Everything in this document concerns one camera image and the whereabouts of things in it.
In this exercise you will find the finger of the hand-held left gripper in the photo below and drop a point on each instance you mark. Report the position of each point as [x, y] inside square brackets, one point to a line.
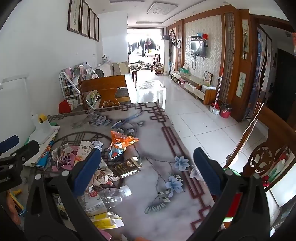
[25, 151]
[9, 143]

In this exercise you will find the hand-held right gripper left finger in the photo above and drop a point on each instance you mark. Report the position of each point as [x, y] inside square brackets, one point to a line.
[87, 169]

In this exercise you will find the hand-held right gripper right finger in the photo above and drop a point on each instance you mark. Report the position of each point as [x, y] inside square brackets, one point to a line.
[207, 170]

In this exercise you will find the grey printed paper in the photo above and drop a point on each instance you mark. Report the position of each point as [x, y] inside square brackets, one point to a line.
[104, 176]

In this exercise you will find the yellow cardboard box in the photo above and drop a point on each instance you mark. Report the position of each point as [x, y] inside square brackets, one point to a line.
[104, 222]

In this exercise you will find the white snack box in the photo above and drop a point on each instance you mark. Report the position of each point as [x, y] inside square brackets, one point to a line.
[84, 149]

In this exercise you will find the pink snack wrapper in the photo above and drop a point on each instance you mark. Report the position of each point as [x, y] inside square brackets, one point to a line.
[64, 157]

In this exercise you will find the clear plastic bottle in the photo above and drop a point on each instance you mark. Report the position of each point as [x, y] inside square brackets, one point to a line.
[115, 195]

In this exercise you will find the black and gold cigarette box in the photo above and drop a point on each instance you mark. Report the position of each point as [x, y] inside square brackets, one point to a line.
[127, 168]

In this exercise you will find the orange snack wrapper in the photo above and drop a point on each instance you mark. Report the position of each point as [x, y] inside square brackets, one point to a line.
[121, 141]

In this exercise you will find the red bag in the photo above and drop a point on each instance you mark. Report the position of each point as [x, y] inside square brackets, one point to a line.
[63, 106]

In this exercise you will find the red bucket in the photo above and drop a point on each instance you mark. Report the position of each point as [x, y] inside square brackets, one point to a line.
[225, 113]

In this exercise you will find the white printed paper bag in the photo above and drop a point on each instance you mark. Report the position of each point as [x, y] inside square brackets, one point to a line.
[72, 103]

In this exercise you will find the carved wooden chair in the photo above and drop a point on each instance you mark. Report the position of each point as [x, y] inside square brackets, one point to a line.
[272, 148]

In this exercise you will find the white magazine rack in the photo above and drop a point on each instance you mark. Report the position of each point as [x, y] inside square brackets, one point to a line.
[69, 85]

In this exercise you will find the wooden television cabinet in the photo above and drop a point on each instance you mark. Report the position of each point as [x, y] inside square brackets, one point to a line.
[196, 85]

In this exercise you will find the wooden dining chair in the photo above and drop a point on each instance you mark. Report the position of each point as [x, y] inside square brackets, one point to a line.
[108, 85]

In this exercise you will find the star pattern framed picture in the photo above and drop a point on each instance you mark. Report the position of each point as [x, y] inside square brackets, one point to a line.
[208, 78]

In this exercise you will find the white coffee table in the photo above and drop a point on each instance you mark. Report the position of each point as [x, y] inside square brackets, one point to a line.
[152, 89]

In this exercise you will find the white round appliance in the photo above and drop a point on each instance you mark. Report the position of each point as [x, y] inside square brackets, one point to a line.
[104, 70]

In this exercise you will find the blue patterned door curtain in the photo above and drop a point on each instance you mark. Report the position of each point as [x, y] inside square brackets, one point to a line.
[257, 76]

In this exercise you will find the small wooden chair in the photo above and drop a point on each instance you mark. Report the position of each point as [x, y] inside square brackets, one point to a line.
[158, 67]

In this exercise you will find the white balance bike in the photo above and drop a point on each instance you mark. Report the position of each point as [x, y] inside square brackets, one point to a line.
[142, 66]

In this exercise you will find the dark door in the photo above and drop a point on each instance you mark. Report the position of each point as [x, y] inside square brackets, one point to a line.
[284, 83]

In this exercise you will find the square ceiling light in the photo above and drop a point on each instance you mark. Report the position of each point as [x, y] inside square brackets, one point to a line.
[160, 8]

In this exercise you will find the bamboo print wall picture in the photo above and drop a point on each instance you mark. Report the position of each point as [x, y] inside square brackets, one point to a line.
[241, 84]

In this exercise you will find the wall-mounted television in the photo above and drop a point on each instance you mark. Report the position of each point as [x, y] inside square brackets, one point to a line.
[198, 47]

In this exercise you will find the round wall clock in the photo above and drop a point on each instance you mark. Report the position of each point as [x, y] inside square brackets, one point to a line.
[179, 42]

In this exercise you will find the flower print wall picture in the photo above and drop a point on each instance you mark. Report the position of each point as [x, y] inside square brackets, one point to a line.
[245, 39]

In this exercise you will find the framed wall picture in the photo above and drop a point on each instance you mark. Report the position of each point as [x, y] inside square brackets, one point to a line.
[74, 15]
[97, 27]
[92, 24]
[84, 19]

